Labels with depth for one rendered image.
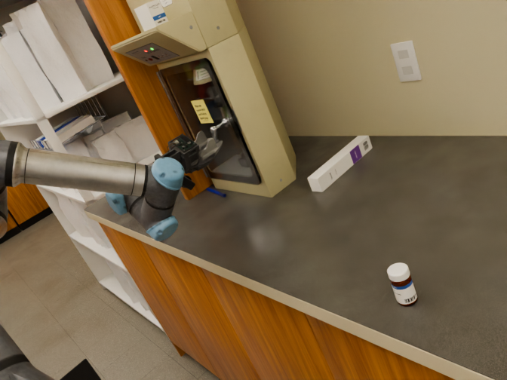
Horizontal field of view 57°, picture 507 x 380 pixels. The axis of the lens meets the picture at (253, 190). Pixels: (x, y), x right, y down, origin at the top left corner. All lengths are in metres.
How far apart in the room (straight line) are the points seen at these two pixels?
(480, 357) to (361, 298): 0.24
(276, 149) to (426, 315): 0.74
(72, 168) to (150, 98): 0.61
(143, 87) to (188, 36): 0.38
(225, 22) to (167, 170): 0.47
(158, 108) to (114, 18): 0.30
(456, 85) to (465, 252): 0.57
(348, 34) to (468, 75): 0.38
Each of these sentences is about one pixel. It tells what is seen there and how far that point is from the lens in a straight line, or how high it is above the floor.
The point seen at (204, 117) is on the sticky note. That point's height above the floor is 1.22.
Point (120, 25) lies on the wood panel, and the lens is 1.60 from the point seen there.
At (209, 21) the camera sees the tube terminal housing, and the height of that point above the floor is 1.47.
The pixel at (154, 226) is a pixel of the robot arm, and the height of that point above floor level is 1.10.
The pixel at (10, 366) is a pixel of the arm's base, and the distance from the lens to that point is 0.78.
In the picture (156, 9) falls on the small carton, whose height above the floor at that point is 1.55.
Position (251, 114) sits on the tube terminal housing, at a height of 1.19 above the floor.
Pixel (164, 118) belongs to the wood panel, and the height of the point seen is 1.24.
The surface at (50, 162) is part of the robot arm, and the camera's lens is 1.06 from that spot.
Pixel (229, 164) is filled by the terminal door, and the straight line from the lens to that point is 1.46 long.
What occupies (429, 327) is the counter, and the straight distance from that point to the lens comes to 0.82.
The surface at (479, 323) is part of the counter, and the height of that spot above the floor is 0.94.
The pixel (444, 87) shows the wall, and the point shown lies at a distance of 1.41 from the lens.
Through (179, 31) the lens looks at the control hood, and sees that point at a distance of 1.25.
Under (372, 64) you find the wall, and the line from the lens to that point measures 1.50.
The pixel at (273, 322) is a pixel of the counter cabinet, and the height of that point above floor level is 0.76.
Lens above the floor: 1.51
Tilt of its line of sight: 22 degrees down
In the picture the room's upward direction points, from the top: 24 degrees counter-clockwise
